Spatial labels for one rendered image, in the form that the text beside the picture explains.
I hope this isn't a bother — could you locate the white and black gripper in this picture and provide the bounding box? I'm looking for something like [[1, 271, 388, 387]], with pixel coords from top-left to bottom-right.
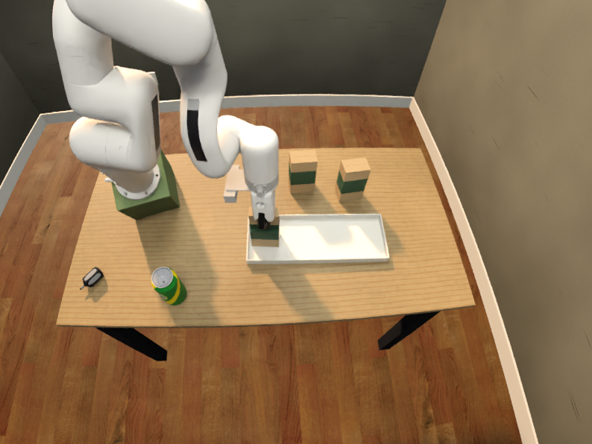
[[251, 184, 278, 229]]

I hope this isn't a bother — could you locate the green drink can with yellow stripe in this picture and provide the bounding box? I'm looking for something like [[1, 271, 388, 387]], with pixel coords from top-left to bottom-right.
[[151, 267, 187, 305]]

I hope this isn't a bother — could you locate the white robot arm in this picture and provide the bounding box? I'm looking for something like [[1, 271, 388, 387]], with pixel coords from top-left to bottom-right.
[[52, 0, 279, 203]]

